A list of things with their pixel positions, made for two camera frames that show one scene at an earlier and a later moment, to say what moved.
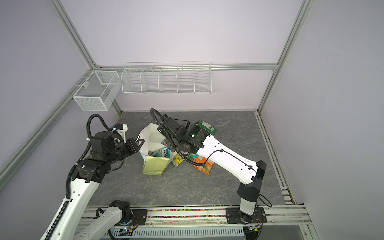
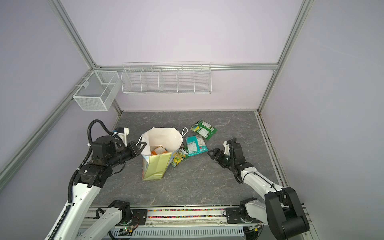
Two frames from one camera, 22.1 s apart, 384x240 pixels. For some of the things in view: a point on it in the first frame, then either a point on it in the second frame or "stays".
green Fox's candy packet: [207, 127] stays
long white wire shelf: [166, 78] stays
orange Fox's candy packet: [207, 168] -> [159, 150]
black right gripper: [185, 129] -> [218, 157]
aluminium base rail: [166, 217] stays
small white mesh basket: [97, 92] stays
